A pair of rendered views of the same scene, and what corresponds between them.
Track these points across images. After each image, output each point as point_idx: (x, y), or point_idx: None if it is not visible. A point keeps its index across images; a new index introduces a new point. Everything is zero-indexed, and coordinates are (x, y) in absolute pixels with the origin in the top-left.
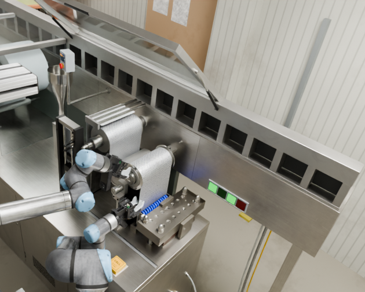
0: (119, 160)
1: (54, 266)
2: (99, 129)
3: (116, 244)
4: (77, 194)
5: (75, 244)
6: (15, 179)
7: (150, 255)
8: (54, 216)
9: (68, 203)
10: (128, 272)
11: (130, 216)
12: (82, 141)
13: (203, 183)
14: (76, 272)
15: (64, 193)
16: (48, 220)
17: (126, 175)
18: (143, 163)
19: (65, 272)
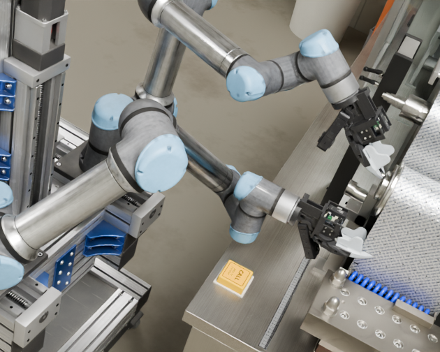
0: (374, 115)
1: (130, 102)
2: (438, 93)
3: (279, 274)
4: (246, 63)
5: (222, 177)
6: (327, 126)
7: (283, 332)
8: (288, 181)
9: (225, 63)
10: (230, 302)
11: (318, 238)
12: (396, 86)
13: None
14: (129, 124)
15: (237, 49)
16: (276, 177)
17: (372, 163)
18: (423, 184)
19: (124, 112)
